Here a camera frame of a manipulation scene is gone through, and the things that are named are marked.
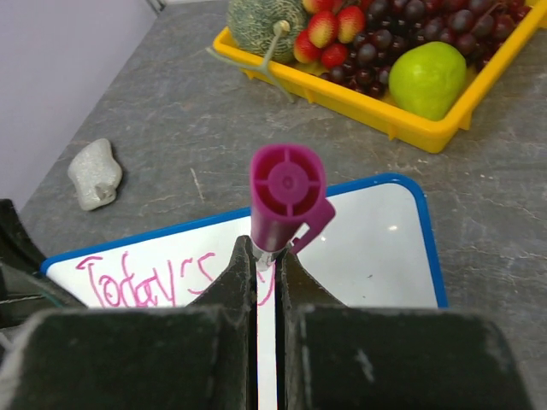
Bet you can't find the green pear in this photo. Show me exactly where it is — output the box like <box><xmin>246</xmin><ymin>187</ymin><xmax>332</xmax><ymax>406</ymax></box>
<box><xmin>388</xmin><ymin>42</ymin><xmax>467</xmax><ymax>121</ymax></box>

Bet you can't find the blue framed whiteboard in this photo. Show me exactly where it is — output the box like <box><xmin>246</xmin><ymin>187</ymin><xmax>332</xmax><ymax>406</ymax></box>
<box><xmin>40</xmin><ymin>173</ymin><xmax>449</xmax><ymax>410</ymax></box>

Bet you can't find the white whiteboard eraser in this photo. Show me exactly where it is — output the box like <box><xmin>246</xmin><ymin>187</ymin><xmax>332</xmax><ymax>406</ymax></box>
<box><xmin>68</xmin><ymin>138</ymin><xmax>122</xmax><ymax>211</ymax></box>

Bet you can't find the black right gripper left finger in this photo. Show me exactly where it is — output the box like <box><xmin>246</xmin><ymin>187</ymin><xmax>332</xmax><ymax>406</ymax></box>
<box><xmin>1</xmin><ymin>236</ymin><xmax>257</xmax><ymax>409</ymax></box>

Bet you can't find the dark purple grape bunch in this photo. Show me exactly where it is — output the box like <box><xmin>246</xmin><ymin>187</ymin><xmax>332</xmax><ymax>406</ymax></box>
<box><xmin>319</xmin><ymin>1</ymin><xmax>532</xmax><ymax>99</ymax></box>

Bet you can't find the red cherries cluster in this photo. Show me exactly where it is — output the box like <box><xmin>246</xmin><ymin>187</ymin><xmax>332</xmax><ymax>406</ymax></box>
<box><xmin>293</xmin><ymin>0</ymin><xmax>372</xmax><ymax>69</ymax></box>

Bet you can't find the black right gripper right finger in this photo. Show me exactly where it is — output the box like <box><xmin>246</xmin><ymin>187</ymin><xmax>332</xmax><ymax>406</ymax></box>
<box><xmin>275</xmin><ymin>252</ymin><xmax>532</xmax><ymax>409</ymax></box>

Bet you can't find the green netted melon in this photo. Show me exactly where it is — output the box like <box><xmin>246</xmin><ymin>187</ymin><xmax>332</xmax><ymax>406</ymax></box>
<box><xmin>205</xmin><ymin>0</ymin><xmax>309</xmax><ymax>103</ymax></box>

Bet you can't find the purple capped whiteboard marker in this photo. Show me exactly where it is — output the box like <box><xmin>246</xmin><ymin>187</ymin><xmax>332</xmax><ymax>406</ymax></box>
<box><xmin>250</xmin><ymin>143</ymin><xmax>336</xmax><ymax>272</ymax></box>

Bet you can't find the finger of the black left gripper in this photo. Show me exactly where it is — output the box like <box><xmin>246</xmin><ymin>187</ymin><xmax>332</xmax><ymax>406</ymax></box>
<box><xmin>1</xmin><ymin>198</ymin><xmax>85</xmax><ymax>337</ymax></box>

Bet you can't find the yellow plastic fruit tray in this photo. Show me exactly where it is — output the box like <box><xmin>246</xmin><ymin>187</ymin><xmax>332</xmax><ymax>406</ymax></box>
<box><xmin>212</xmin><ymin>0</ymin><xmax>547</xmax><ymax>154</ymax></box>

